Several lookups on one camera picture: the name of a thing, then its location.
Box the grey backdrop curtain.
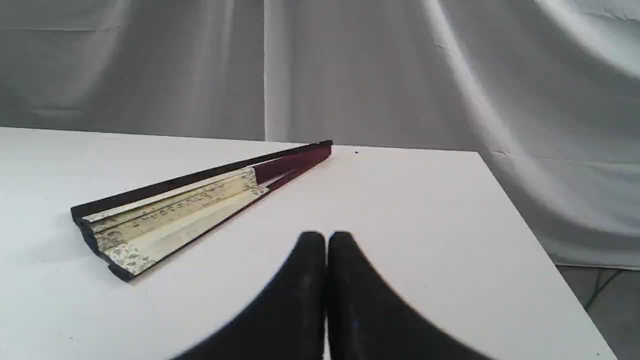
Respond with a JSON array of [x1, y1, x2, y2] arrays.
[[0, 0, 640, 271]]

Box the folding paper fan maroon ribs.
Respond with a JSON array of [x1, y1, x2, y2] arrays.
[[70, 140, 333, 282]]

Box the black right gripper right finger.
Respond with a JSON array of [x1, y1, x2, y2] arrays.
[[327, 231, 487, 360]]

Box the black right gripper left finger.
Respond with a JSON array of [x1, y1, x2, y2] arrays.
[[177, 231, 326, 360]]

